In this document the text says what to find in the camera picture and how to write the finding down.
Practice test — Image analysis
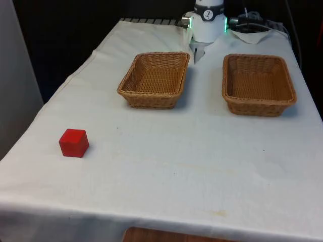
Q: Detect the wicker basket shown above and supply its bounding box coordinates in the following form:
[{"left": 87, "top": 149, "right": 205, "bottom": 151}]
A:
[
  {"left": 222, "top": 53, "right": 297, "bottom": 117},
  {"left": 117, "top": 51, "right": 190, "bottom": 110}
]

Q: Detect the red cube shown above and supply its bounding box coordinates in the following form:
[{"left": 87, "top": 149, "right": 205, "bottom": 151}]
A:
[{"left": 59, "top": 128, "right": 90, "bottom": 158}]

